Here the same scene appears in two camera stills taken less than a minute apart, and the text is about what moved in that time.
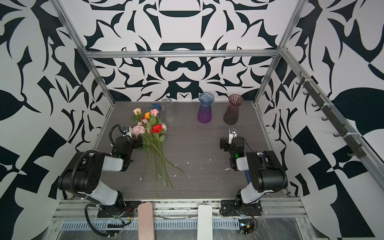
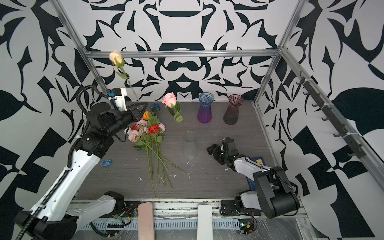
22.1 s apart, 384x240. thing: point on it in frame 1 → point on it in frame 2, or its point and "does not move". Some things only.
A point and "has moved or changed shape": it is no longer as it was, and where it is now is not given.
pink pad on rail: (145, 221) does not move
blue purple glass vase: (204, 114) does not move
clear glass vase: (168, 112) → (190, 144)
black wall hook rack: (355, 150) does not move
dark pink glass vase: (231, 113) does not move
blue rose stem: (156, 105) does not move
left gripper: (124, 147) → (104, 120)
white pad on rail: (204, 222) does not move
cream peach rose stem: (137, 115) has moved or changed shape
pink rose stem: (154, 113) → (169, 101)
